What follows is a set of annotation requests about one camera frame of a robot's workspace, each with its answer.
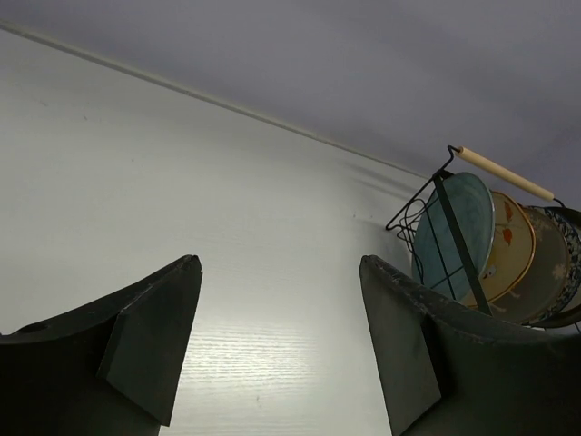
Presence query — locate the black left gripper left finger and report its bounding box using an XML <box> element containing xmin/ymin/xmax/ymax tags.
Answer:
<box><xmin>1</xmin><ymin>255</ymin><xmax>202</xmax><ymax>435</ymax></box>

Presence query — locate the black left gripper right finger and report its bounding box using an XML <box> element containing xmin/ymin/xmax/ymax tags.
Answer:
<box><xmin>359</xmin><ymin>255</ymin><xmax>580</xmax><ymax>435</ymax></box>

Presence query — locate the teal blue plate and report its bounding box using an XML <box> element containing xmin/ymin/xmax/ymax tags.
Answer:
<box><xmin>411</xmin><ymin>173</ymin><xmax>490</xmax><ymax>301</ymax></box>

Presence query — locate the dark deer pattern plate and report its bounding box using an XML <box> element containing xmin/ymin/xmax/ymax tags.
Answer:
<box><xmin>491</xmin><ymin>207</ymin><xmax>569</xmax><ymax>324</ymax></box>

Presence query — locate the beige bird pattern plate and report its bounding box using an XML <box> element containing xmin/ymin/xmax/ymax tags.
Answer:
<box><xmin>458</xmin><ymin>191</ymin><xmax>536</xmax><ymax>303</ymax></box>

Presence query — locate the blue floral white plate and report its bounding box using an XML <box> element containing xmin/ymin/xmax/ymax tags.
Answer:
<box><xmin>530</xmin><ymin>206</ymin><xmax>580</xmax><ymax>328</ymax></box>

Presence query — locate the black wire dish rack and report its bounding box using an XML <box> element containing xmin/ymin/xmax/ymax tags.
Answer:
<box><xmin>386</xmin><ymin>146</ymin><xmax>580</xmax><ymax>329</ymax></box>

